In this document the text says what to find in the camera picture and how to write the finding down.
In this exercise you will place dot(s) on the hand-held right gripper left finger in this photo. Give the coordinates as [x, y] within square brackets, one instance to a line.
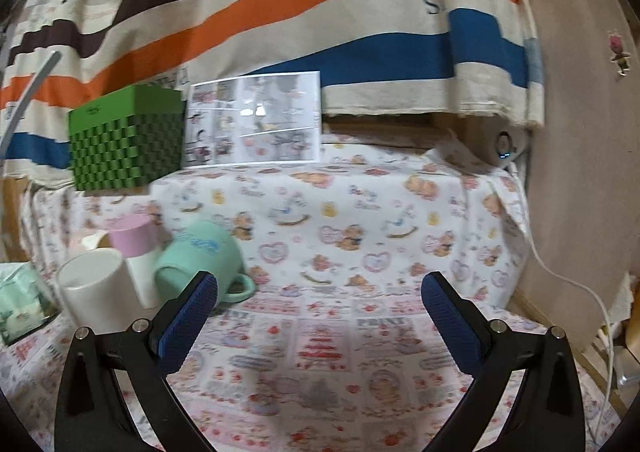
[187, 319]

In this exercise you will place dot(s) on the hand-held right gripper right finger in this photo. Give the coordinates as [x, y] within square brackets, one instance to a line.
[450, 319]

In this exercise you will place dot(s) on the mint green mug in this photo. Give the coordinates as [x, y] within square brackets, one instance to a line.
[202, 252]

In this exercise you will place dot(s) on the white cup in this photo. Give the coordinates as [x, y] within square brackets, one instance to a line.
[97, 289]

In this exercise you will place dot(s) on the pink and white tumbler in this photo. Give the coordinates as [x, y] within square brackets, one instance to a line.
[137, 252]

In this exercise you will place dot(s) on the printed cartoon tablecloth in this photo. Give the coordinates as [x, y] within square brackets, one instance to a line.
[320, 292]

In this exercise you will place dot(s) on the green tissue pack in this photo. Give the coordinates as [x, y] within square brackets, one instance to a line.
[20, 299]

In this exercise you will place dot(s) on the white round device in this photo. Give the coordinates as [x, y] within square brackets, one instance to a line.
[506, 147]

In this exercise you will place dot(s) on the green checkered box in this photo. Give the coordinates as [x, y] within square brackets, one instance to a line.
[125, 139]

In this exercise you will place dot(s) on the printed photo sheet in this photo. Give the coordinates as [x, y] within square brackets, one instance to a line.
[255, 119]

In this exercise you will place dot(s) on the wooden board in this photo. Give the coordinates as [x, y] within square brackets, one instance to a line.
[575, 147]

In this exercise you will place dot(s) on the grey curved tube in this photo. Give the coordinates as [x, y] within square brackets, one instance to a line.
[25, 94]

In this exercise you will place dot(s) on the flower sticker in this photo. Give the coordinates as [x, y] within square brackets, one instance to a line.
[618, 52]

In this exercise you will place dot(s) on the striped cloth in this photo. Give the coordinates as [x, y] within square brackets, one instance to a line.
[280, 17]

